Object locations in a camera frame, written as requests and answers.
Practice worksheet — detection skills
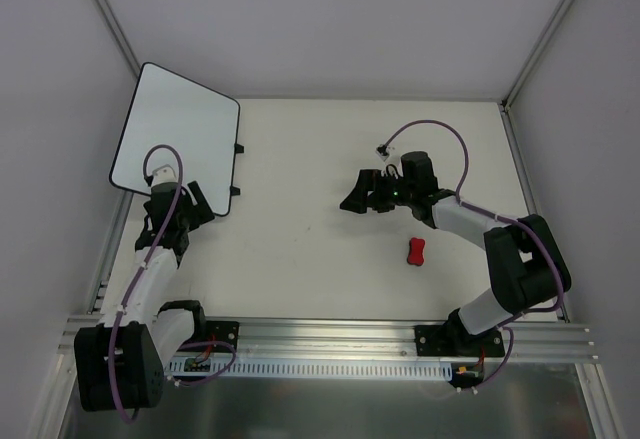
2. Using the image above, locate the white slotted cable duct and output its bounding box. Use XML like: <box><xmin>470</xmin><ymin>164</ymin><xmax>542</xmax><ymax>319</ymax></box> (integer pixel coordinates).
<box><xmin>165</xmin><ymin>356</ymin><xmax>455</xmax><ymax>381</ymax></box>

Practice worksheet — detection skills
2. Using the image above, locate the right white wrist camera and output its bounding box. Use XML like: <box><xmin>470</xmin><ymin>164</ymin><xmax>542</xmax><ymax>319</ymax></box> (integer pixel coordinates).
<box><xmin>375</xmin><ymin>144</ymin><xmax>401</xmax><ymax>169</ymax></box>

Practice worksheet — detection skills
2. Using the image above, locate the aluminium mounting rail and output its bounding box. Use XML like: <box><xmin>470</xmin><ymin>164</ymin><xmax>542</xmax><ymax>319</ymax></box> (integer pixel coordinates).
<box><xmin>57</xmin><ymin>313</ymin><xmax>599</xmax><ymax>360</ymax></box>

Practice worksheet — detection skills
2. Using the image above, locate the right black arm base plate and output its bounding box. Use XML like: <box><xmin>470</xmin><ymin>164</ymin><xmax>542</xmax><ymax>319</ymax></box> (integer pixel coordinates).
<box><xmin>414</xmin><ymin>324</ymin><xmax>506</xmax><ymax>358</ymax></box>

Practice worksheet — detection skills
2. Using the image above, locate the aluminium frame post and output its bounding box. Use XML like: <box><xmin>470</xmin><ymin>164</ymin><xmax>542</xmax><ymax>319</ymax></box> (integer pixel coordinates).
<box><xmin>501</xmin><ymin>0</ymin><xmax>576</xmax><ymax>111</ymax></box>
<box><xmin>92</xmin><ymin>0</ymin><xmax>141</xmax><ymax>77</ymax></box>

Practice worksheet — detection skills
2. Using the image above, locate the right aluminium frame post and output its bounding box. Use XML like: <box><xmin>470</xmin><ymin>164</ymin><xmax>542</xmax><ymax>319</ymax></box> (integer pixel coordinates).
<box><xmin>501</xmin><ymin>0</ymin><xmax>576</xmax><ymax>111</ymax></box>

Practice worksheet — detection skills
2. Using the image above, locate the left aluminium frame post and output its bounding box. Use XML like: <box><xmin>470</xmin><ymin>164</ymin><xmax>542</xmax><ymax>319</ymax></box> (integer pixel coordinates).
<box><xmin>92</xmin><ymin>0</ymin><xmax>141</xmax><ymax>77</ymax></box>

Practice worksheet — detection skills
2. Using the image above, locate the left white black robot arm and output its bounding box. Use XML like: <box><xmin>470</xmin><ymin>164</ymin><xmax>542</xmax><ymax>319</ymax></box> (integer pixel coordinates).
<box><xmin>73</xmin><ymin>180</ymin><xmax>215</xmax><ymax>412</ymax></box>

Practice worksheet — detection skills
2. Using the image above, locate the red whiteboard eraser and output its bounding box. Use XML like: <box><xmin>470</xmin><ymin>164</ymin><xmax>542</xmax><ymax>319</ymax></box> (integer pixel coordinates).
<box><xmin>407</xmin><ymin>237</ymin><xmax>426</xmax><ymax>267</ymax></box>

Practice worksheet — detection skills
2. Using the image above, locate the wire whiteboard stand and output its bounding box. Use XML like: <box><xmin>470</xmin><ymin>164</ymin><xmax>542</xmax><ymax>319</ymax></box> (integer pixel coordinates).
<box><xmin>230</xmin><ymin>143</ymin><xmax>245</xmax><ymax>197</ymax></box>

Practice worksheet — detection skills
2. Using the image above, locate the white board with black frame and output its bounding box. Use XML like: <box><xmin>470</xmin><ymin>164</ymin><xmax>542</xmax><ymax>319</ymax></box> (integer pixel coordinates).
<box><xmin>109</xmin><ymin>62</ymin><xmax>240</xmax><ymax>216</ymax></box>

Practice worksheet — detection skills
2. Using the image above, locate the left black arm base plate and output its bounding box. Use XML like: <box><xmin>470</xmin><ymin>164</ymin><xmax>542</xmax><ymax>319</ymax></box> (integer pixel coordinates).
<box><xmin>205</xmin><ymin>319</ymin><xmax>240</xmax><ymax>348</ymax></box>

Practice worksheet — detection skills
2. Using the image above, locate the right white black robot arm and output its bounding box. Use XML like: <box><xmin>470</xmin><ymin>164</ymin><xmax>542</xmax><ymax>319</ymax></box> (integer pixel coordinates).
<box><xmin>340</xmin><ymin>151</ymin><xmax>572</xmax><ymax>357</ymax></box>

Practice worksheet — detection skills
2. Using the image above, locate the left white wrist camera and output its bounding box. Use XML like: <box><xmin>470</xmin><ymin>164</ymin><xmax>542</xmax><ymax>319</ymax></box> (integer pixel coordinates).
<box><xmin>145</xmin><ymin>164</ymin><xmax>178</xmax><ymax>194</ymax></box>

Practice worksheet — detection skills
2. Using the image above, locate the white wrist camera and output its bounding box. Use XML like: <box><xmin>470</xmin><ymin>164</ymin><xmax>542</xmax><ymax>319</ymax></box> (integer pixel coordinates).
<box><xmin>145</xmin><ymin>164</ymin><xmax>178</xmax><ymax>194</ymax></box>
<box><xmin>375</xmin><ymin>144</ymin><xmax>401</xmax><ymax>169</ymax></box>

